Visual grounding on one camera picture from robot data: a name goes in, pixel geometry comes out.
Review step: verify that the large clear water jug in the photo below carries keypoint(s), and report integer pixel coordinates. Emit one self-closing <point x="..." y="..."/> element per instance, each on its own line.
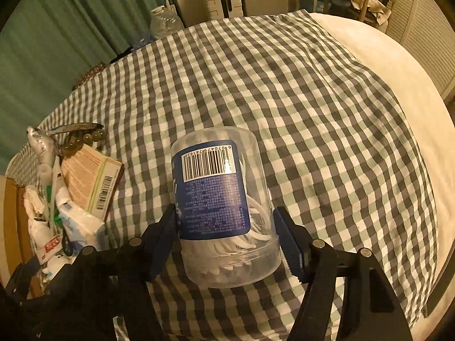
<point x="164" y="22"/>

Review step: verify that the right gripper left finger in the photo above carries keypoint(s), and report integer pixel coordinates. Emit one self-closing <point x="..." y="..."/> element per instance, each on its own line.
<point x="139" y="262"/>

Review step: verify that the clear floss pick jar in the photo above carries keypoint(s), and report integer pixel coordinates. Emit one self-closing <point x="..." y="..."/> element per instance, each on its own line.
<point x="224" y="208"/>

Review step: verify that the green curtain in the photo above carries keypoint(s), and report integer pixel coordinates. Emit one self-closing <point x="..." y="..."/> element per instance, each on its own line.
<point x="47" y="46"/>

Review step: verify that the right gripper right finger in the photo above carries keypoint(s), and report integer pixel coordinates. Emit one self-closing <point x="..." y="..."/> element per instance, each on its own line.
<point x="370" y="308"/>

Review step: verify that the silver foil pouch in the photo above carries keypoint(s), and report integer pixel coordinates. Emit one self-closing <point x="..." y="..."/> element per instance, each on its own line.
<point x="64" y="140"/>

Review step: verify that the checkered green grey bedsheet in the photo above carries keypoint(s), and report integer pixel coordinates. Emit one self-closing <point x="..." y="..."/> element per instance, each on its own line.
<point x="337" y="148"/>

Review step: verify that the white tissue pack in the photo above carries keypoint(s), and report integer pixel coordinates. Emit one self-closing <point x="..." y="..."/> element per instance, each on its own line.
<point x="82" y="228"/>

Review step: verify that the white toothpaste tube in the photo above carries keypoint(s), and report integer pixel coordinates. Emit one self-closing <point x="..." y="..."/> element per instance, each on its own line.
<point x="52" y="242"/>

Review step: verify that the tan medicine box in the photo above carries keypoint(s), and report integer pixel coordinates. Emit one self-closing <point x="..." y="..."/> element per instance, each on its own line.
<point x="91" y="179"/>

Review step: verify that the cardboard box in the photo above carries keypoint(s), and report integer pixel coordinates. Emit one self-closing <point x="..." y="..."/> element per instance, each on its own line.
<point x="16" y="247"/>

